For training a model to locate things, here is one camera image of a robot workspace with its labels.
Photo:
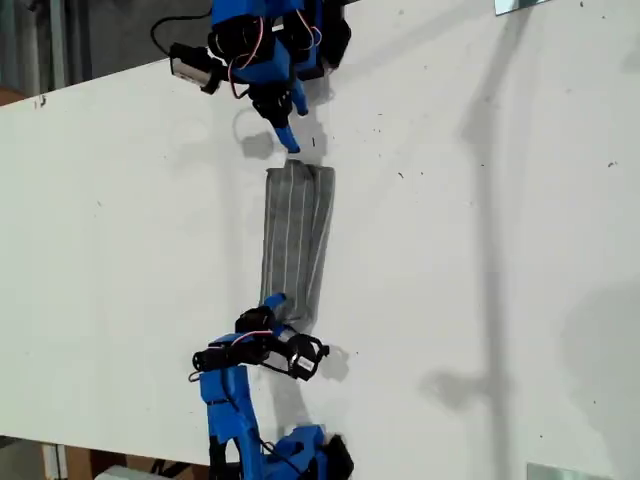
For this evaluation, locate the grey striped towel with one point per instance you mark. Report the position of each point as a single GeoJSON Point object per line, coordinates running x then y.
{"type": "Point", "coordinates": [295, 240]}

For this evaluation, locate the white plastic container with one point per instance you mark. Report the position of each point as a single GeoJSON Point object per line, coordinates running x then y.
{"type": "Point", "coordinates": [125, 473]}

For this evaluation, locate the white table leg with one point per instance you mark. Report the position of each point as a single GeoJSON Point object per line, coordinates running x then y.
{"type": "Point", "coordinates": [54, 462]}

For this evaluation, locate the gripper camera stalk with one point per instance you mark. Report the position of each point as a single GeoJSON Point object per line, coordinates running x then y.
{"type": "Point", "coordinates": [211, 82]}

